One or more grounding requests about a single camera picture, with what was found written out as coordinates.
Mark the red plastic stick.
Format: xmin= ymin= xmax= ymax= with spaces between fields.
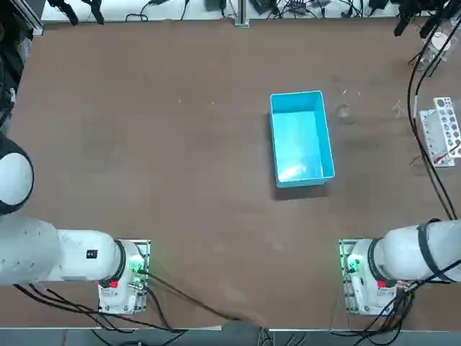
xmin=433 ymin=143 xmax=461 ymax=164

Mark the large glass beaker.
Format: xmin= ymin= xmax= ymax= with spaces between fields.
xmin=335 ymin=87 xmax=362 ymax=126

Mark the white test tube rack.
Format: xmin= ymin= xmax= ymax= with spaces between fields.
xmin=419 ymin=96 xmax=461 ymax=169

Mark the blue plastic bin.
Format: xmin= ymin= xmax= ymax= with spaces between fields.
xmin=269 ymin=89 xmax=336 ymax=189

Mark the aluminium frame rail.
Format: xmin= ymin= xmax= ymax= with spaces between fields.
xmin=6 ymin=0 xmax=45 ymax=37

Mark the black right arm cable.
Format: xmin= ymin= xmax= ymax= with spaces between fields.
xmin=406 ymin=21 xmax=457 ymax=221

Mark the aluminium profile post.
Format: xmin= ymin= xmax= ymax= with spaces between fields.
xmin=233 ymin=0 xmax=251 ymax=28

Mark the black cable bundle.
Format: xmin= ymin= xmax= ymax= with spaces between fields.
xmin=12 ymin=283 xmax=188 ymax=332

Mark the black base cable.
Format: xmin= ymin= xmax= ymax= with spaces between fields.
xmin=142 ymin=268 xmax=269 ymax=331

